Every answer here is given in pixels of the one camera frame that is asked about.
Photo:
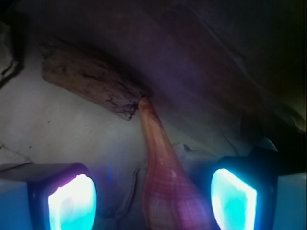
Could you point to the brown bark wood piece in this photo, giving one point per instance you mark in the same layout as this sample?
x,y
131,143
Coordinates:
x,y
90,77

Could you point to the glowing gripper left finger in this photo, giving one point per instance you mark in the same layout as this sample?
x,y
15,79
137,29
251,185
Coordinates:
x,y
58,196

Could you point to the brown spiral conch shell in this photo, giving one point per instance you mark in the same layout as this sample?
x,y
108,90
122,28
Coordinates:
x,y
170,200

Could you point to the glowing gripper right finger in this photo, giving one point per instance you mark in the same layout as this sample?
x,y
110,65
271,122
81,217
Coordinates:
x,y
265,190

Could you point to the brown paper bag liner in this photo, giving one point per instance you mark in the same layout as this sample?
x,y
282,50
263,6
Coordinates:
x,y
222,74

